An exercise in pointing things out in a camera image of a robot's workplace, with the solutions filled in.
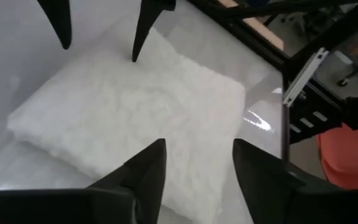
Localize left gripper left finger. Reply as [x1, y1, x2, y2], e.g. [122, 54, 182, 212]
[0, 138, 167, 224]

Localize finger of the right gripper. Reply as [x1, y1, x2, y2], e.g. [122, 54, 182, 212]
[36, 0, 73, 50]
[131, 0, 177, 63]

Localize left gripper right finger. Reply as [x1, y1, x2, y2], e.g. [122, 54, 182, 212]
[232, 138, 358, 224]

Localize white garment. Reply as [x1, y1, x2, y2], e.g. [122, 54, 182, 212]
[6, 26, 247, 224]

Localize red flat object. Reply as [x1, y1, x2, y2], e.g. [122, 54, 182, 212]
[318, 120, 358, 190]

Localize black aluminium table frame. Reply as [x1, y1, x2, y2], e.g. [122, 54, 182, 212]
[188, 0, 358, 162]

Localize silver aluminium mounting rail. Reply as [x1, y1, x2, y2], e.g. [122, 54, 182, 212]
[283, 47, 329, 107]

